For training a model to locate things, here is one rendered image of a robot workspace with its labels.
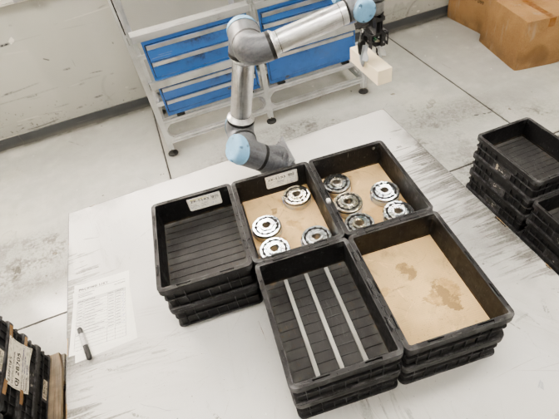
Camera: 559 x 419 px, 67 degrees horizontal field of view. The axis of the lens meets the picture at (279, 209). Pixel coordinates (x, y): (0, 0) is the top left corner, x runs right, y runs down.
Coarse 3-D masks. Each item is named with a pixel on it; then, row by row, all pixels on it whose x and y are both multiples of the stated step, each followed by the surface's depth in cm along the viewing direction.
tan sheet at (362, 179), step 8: (360, 168) 166; (368, 168) 165; (376, 168) 165; (352, 176) 163; (360, 176) 163; (368, 176) 162; (376, 176) 162; (384, 176) 161; (352, 184) 161; (360, 184) 160; (368, 184) 159; (360, 192) 157; (368, 192) 156; (368, 200) 153; (400, 200) 151; (368, 208) 151; (376, 208) 150; (376, 216) 148
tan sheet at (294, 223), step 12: (252, 204) 161; (264, 204) 160; (276, 204) 159; (312, 204) 156; (252, 216) 156; (276, 216) 154; (288, 216) 153; (300, 216) 153; (312, 216) 152; (288, 228) 150; (300, 228) 149; (288, 240) 146
